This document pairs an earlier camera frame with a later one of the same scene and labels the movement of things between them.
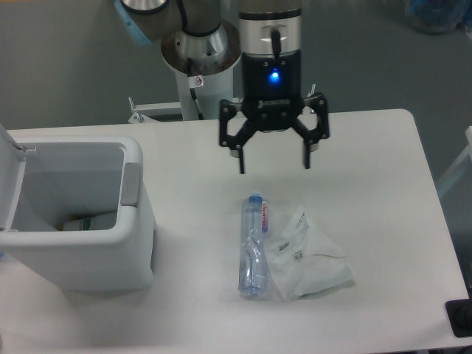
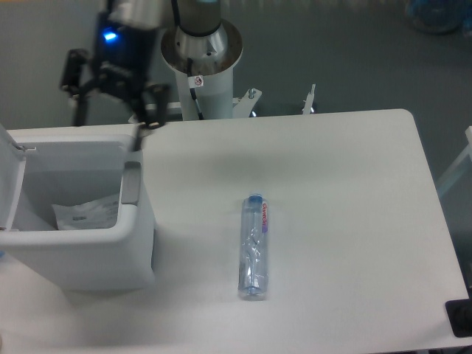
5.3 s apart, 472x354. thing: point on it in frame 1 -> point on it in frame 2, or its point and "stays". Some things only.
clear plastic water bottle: (254, 276) stays
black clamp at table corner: (460, 315) stays
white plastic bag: (304, 261) -> (99, 213)
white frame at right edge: (457, 164) stays
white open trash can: (75, 213) stays
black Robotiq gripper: (271, 92) -> (122, 54)
